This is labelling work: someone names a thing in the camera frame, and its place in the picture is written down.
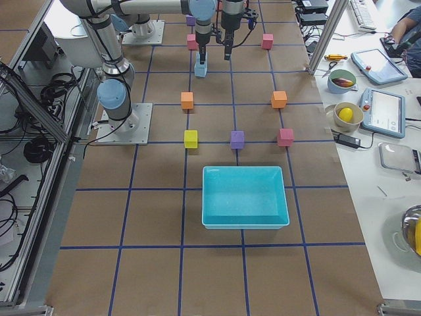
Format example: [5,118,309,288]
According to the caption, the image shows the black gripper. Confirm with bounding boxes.
[221,0,257,33]
[195,26,234,63]

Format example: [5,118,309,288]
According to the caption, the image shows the light blue block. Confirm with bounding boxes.
[194,63,207,78]

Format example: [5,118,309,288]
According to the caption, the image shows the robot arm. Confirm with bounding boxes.
[111,0,255,65]
[62,1,258,132]

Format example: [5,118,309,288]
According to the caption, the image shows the dark pink block near base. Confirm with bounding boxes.
[187,34,198,51]

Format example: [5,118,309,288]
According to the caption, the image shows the purple block left side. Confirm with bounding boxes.
[186,14,196,26]

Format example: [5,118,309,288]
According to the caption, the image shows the purple block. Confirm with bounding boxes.
[186,14,196,26]
[230,130,245,149]

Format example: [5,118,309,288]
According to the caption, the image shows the pink block left near desk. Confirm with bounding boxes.
[261,34,274,50]

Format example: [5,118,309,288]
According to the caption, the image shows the pink block desk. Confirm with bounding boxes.
[261,34,274,50]
[277,128,295,147]

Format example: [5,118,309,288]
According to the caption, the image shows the orange block near base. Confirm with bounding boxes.
[180,92,194,110]

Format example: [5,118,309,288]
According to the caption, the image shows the orange block near desk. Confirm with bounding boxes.
[271,91,287,109]

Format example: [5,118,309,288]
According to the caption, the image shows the purple block right side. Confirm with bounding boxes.
[230,130,245,149]

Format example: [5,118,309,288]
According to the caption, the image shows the yellow block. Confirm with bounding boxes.
[184,130,199,149]

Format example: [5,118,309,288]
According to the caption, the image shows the yellow tool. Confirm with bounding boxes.
[324,54,348,61]

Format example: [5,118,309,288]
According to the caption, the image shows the scissors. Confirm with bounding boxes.
[322,61,338,78]

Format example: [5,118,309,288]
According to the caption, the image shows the pink block right near desk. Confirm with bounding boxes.
[277,128,295,147]

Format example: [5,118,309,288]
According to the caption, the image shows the blue bowl with fruit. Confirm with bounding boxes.
[327,69,357,94]

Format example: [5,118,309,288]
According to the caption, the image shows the white keyboard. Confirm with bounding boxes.
[349,0,377,32]

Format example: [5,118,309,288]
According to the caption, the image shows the yellow lemon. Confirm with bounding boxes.
[337,107,353,123]

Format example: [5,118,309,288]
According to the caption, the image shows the teach pendant far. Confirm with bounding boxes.
[351,49,408,85]

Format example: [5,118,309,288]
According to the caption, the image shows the teach pendant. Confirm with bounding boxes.
[360,88,406,139]
[351,49,408,85]

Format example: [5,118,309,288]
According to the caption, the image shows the beige bowl with lemon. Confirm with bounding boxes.
[333,102,364,132]

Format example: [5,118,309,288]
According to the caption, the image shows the cyan plastic tray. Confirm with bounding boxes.
[201,166,290,230]

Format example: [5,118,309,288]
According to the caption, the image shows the black power adapter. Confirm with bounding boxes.
[334,133,360,149]

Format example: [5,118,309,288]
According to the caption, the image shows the person at desk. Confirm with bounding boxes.
[390,7,420,44]

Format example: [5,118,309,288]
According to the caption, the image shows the teach pendant near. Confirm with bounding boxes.
[360,88,406,139]

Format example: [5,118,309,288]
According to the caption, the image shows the kitchen scale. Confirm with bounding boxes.
[378,142,420,174]

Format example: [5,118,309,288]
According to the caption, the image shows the steel bowl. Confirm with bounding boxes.
[392,205,420,257]

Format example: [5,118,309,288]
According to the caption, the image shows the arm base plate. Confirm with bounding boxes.
[95,103,153,145]
[121,20,164,46]

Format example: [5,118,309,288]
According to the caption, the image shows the aluminium frame post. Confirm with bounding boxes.
[307,0,348,75]

